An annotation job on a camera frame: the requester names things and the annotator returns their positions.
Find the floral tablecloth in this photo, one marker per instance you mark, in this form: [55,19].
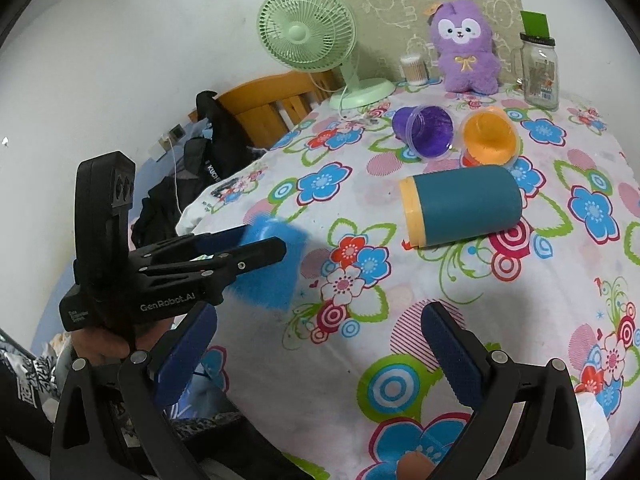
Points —
[342,380]

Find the purple plush toy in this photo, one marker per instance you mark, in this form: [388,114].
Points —
[463,41]

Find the green desk fan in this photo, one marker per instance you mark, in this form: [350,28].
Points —
[314,36]

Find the cotton swab container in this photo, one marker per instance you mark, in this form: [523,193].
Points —
[414,69]

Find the orange wooden chair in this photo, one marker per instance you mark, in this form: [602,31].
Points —
[259,112]

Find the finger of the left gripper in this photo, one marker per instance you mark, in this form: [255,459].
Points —
[220,269]
[188,247]

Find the purple plastic cup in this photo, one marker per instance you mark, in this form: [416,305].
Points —
[428,130]

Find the green card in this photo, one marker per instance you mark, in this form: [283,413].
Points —
[535,24]

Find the black clothes pile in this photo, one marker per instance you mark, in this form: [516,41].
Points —
[219,151]

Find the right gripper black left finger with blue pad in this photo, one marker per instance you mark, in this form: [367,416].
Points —
[87,443]

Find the clear glass jar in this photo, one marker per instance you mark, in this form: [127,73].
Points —
[535,67]

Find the teal mug with yellow rim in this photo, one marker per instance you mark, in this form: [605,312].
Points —
[449,206]

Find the person's left hand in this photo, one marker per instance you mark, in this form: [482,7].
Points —
[99,346]

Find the orange plastic cup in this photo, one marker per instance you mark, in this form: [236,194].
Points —
[489,138]

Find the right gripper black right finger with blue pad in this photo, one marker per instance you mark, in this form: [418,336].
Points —
[548,442]

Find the blue plastic cup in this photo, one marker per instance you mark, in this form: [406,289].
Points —
[272,286]

